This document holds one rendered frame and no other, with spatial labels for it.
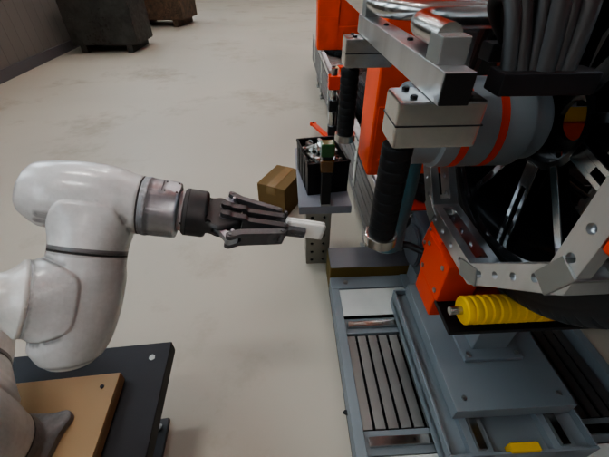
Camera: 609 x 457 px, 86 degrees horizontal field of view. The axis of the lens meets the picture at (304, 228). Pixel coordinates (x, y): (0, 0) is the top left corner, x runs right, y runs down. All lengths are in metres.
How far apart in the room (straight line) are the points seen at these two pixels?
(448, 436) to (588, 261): 0.65
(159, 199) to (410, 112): 0.35
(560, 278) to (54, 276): 0.63
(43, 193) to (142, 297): 1.01
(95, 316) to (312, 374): 0.80
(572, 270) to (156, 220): 0.54
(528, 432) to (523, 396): 0.10
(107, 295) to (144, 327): 0.87
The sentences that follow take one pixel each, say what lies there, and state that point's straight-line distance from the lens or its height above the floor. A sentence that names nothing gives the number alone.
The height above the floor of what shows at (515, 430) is 0.15.
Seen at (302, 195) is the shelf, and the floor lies 0.45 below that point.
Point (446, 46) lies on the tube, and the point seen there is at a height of 1.00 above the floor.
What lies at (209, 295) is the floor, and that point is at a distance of 1.42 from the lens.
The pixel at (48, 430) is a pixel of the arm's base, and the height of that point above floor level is 0.35.
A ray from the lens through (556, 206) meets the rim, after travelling 0.68.
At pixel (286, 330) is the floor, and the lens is 1.27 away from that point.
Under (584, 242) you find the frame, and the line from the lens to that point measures 0.49.
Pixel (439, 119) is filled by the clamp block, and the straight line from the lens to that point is 0.37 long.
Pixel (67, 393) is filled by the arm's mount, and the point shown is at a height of 0.33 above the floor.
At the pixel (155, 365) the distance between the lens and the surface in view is 0.93.
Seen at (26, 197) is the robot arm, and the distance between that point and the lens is 0.56.
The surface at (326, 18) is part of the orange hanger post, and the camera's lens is 2.88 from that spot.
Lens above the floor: 1.05
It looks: 39 degrees down
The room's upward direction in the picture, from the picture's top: straight up
